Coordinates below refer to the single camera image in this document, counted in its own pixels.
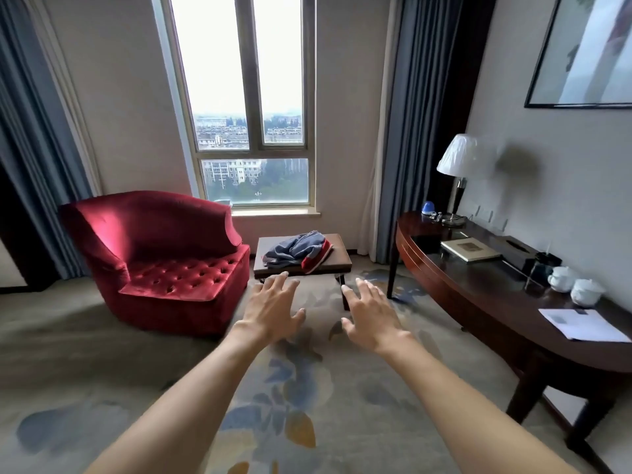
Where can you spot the person's right hand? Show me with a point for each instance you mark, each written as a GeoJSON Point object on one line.
{"type": "Point", "coordinates": [377, 323]}

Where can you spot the table lamp with white shade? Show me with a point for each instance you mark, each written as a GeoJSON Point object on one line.
{"type": "Point", "coordinates": [461, 155]}

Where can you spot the window with beige frame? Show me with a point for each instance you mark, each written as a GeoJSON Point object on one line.
{"type": "Point", "coordinates": [247, 93]}

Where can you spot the blue curtain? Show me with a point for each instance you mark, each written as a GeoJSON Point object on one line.
{"type": "Point", "coordinates": [419, 118]}
{"type": "Point", "coordinates": [34, 143]}

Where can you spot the person's left forearm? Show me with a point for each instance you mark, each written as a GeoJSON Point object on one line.
{"type": "Point", "coordinates": [182, 404]}

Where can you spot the beige sheer curtain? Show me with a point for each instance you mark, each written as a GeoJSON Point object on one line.
{"type": "Point", "coordinates": [377, 192]}
{"type": "Point", "coordinates": [69, 93]}

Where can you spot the white hardcover book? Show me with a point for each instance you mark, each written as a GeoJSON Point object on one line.
{"type": "Point", "coordinates": [470, 249]}

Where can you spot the black framed wall picture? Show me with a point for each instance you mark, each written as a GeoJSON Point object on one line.
{"type": "Point", "coordinates": [587, 49]}

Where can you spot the person's right forearm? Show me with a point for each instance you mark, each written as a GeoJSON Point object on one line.
{"type": "Point", "coordinates": [469, 409]}

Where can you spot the white paper sheets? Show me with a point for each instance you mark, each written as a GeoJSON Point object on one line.
{"type": "Point", "coordinates": [582, 324]}

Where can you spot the grey and red garment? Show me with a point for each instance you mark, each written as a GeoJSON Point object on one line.
{"type": "Point", "coordinates": [296, 251]}

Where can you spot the red tufted velvet armchair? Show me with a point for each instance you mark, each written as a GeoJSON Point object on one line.
{"type": "Point", "coordinates": [163, 256]}

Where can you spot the person's left thumb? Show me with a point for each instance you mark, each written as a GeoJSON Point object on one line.
{"type": "Point", "coordinates": [298, 315]}

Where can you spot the person's left hand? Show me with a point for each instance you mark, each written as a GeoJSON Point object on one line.
{"type": "Point", "coordinates": [269, 315]}

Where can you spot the dark wooden curved desk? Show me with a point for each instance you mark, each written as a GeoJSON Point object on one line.
{"type": "Point", "coordinates": [489, 301]}

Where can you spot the brown cushioned footstool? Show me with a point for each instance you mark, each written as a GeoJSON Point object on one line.
{"type": "Point", "coordinates": [340, 256]}

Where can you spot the small blue and white gadget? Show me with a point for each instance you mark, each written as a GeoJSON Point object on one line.
{"type": "Point", "coordinates": [428, 207]}

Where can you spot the white lidded ceramic cup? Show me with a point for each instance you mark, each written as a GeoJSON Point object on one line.
{"type": "Point", "coordinates": [563, 280]}
{"type": "Point", "coordinates": [587, 292]}

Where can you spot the person's right thumb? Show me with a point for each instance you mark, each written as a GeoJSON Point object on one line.
{"type": "Point", "coordinates": [347, 324]}

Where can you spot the black tissue box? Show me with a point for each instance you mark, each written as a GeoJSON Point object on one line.
{"type": "Point", "coordinates": [517, 251]}

